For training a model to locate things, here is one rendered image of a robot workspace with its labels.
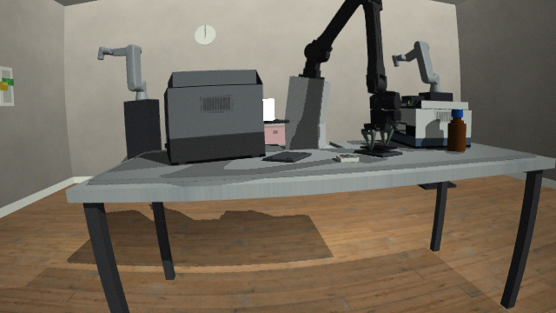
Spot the brown bottle with blue cap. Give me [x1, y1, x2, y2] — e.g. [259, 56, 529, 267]
[447, 110, 467, 151]

